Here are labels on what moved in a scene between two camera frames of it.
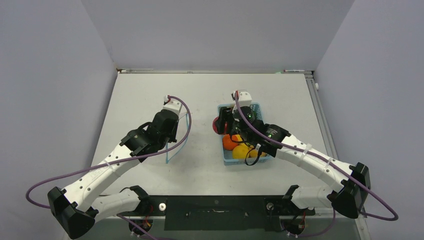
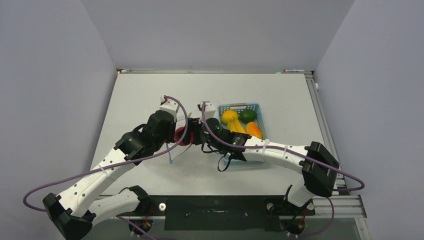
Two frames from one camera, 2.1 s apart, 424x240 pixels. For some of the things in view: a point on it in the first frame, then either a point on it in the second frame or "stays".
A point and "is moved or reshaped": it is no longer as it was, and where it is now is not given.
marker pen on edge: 292,70 stays
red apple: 214,127 is moved or reshaped
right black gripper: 226,115 -> 191,128
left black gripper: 172,139 stays
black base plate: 220,213 stays
